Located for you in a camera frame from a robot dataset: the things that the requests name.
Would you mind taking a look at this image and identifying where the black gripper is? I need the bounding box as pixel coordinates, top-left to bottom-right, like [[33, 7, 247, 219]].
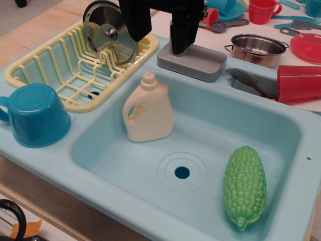
[[119, 0, 208, 55]]

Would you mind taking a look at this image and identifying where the cream detergent bottle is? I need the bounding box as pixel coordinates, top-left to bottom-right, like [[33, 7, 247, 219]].
[[122, 72, 174, 142]]

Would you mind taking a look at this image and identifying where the yellow drying rack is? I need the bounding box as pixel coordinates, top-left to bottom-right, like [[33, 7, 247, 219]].
[[4, 21, 159, 113]]

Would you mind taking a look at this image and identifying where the light blue toy sink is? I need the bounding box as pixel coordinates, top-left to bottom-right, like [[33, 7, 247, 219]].
[[1, 56, 320, 240]]

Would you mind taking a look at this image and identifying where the red cup behind faucet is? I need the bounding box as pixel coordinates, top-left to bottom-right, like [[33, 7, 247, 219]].
[[199, 8, 219, 30]]

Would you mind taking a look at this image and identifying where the grey toy faucet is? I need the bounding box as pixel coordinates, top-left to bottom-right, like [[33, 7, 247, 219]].
[[157, 20, 228, 83]]

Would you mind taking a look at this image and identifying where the grey measuring spoon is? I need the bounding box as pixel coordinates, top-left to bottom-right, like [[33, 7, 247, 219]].
[[210, 18, 250, 33]]

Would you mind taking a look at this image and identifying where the steel pot lid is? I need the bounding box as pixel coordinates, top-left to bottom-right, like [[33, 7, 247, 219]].
[[83, 1, 139, 66]]

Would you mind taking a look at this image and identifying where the teal cup on plate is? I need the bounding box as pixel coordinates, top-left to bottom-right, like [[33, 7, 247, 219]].
[[206, 0, 236, 16]]

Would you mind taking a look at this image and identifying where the teal plate stack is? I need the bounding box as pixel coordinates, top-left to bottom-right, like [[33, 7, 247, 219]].
[[205, 1, 245, 22]]

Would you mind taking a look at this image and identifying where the grey brown spatula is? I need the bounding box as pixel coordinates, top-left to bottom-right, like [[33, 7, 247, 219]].
[[225, 68, 277, 100]]

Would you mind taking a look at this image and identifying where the red mug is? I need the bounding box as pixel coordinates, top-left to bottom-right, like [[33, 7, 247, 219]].
[[248, 0, 282, 25]]

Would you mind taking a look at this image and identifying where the steel cooking pot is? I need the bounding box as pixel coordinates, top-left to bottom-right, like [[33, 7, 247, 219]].
[[224, 34, 289, 68]]

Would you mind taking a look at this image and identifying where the teal knife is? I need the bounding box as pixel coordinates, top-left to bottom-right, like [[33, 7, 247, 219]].
[[279, 0, 300, 10]]

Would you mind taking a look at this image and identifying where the grey slotted turner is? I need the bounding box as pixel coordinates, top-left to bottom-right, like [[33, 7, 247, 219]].
[[292, 20, 321, 30]]

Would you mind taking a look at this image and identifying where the red plate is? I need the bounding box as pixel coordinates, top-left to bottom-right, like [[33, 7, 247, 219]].
[[290, 33, 320, 62]]

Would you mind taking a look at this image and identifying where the red plastic cup lying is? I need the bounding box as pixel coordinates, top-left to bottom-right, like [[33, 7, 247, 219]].
[[277, 65, 320, 104]]

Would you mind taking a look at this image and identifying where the teal cup top right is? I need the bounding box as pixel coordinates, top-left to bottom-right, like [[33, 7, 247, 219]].
[[305, 0, 321, 17]]

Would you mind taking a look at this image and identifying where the teal fork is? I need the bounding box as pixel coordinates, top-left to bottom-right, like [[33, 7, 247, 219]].
[[270, 15, 321, 30]]

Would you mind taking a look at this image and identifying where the teal upside-down mug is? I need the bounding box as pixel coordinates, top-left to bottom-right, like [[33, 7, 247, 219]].
[[1, 83, 71, 148]]

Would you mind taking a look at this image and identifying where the green bitter melon toy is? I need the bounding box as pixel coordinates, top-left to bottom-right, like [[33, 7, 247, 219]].
[[223, 146, 267, 231]]

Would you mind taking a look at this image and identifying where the orange tape piece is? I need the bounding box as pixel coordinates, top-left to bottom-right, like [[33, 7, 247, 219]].
[[9, 220, 42, 239]]

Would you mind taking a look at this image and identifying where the grey utensil handle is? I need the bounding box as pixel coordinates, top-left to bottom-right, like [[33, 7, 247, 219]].
[[279, 27, 301, 36]]

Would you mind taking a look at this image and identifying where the black cable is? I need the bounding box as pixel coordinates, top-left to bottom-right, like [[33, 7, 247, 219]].
[[0, 199, 27, 241]]

